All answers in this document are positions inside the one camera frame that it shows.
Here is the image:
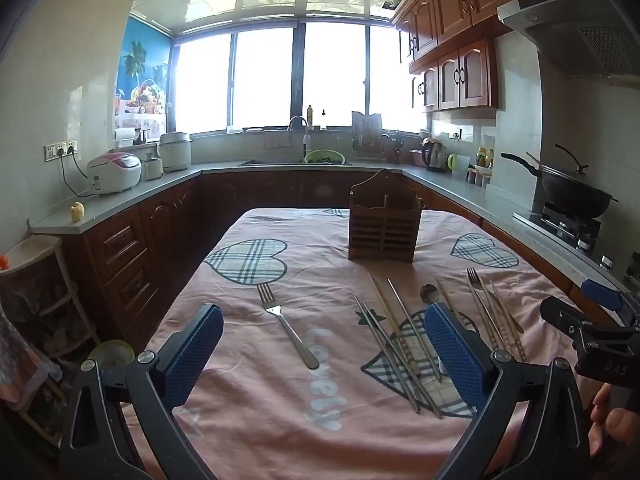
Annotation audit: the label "kitchen window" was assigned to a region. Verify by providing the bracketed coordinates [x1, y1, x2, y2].
[170, 20, 431, 136]

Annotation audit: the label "steel fork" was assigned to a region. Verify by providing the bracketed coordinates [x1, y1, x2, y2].
[466, 267, 503, 353]
[256, 282, 321, 371]

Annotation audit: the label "electric kettle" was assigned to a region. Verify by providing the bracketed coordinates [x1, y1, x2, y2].
[420, 137, 447, 172]

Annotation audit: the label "black power cable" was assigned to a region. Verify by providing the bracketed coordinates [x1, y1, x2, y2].
[61, 151, 97, 199]

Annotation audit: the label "blue fruit wall poster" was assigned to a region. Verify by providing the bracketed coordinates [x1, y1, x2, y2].
[115, 15, 173, 133]

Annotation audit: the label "green basin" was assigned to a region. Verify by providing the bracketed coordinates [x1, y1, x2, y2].
[305, 150, 346, 165]

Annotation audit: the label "wooden wall cabinets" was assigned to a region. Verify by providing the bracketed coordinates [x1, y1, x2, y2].
[392, 0, 581, 112]

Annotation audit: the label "wooden chopstick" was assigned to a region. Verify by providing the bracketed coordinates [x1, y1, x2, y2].
[435, 279, 468, 323]
[479, 280, 507, 353]
[489, 279, 524, 335]
[484, 285, 527, 362]
[367, 272, 417, 368]

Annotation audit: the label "chrome sink faucet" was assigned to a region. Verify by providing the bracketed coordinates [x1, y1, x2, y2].
[289, 116, 312, 163]

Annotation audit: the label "pink and white rice cooker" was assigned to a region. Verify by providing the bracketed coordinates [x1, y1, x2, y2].
[87, 152, 142, 195]

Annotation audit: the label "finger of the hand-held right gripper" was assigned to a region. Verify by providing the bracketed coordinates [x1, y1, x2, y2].
[540, 296, 626, 341]
[581, 279, 640, 328]

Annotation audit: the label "wooden base cabinets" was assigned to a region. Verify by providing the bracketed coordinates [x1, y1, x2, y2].
[60, 170, 616, 346]

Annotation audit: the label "steel range hood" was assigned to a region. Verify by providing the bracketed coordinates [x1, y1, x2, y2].
[497, 0, 640, 78]

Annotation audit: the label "gas stove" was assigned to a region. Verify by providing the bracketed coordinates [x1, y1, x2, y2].
[515, 202, 602, 257]

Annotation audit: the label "black wok with lid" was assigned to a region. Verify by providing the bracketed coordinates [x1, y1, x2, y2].
[501, 144, 618, 218]

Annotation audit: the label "yellow-green plastic lid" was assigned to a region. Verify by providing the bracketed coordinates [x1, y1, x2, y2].
[87, 340, 136, 368]

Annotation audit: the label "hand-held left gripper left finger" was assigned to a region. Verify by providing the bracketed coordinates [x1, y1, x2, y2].
[59, 302, 224, 480]

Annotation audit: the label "wall power socket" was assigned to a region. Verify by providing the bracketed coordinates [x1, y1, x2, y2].
[45, 140, 78, 162]

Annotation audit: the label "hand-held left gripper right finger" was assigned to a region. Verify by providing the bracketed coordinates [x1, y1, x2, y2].
[422, 302, 593, 480]

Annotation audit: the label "person's right hand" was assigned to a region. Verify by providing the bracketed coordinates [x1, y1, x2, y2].
[590, 382, 640, 461]

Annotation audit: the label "metal chopstick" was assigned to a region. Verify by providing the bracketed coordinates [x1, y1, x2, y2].
[361, 301, 443, 419]
[388, 279, 443, 382]
[353, 294, 421, 415]

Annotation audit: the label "large white rice cooker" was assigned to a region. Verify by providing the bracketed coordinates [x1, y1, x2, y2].
[159, 131, 193, 172]

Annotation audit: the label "pink heart-print tablecloth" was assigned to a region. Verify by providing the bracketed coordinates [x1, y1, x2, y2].
[122, 207, 606, 480]

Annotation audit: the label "wooden utensil holder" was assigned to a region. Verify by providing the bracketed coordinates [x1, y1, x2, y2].
[348, 170, 422, 264]

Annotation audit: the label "grey kitchen countertop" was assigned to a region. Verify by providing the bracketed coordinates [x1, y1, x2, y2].
[30, 157, 640, 301]

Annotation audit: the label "white plastic shelf rack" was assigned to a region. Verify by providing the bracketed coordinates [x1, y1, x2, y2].
[0, 235, 101, 361]

